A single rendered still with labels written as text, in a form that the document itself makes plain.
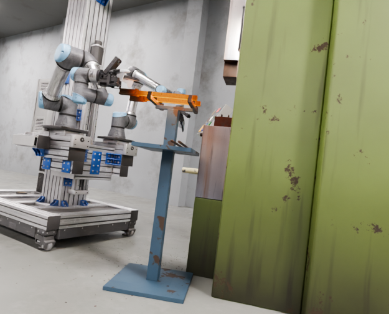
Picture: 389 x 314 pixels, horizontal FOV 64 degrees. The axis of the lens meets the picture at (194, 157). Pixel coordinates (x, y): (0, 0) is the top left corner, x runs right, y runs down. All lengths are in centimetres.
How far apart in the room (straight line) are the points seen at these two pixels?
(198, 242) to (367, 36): 139
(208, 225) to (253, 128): 66
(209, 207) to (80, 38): 169
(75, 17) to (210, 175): 176
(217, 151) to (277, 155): 43
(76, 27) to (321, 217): 228
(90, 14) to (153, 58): 347
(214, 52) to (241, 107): 387
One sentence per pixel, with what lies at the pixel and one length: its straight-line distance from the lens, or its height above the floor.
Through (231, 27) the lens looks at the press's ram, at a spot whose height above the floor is 158.
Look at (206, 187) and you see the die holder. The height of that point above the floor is 53.
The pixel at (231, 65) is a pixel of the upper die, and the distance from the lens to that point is 215.
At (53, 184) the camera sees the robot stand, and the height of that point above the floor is 38.
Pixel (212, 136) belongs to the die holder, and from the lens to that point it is 190.
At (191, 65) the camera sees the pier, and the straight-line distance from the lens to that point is 536.
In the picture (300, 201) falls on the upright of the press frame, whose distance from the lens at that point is 161.
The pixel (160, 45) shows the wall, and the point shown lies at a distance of 621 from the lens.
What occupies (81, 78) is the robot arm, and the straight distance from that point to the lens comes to 179.
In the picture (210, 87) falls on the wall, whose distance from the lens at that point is 528.
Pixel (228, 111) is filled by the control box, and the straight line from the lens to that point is 259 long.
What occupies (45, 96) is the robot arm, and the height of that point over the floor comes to 99.
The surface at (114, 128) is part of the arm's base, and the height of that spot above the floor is 89.
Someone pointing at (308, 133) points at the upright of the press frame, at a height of 88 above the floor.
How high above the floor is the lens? 64
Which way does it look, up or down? 2 degrees up
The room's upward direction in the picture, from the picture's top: 7 degrees clockwise
